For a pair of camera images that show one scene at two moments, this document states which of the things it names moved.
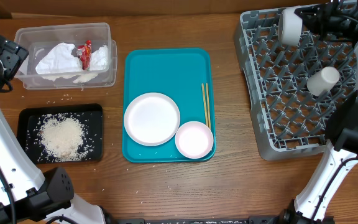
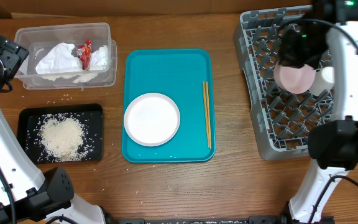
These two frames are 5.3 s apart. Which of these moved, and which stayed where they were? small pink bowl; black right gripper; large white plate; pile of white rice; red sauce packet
Moved: black right gripper; small pink bowl
Stayed: pile of white rice; red sauce packet; large white plate
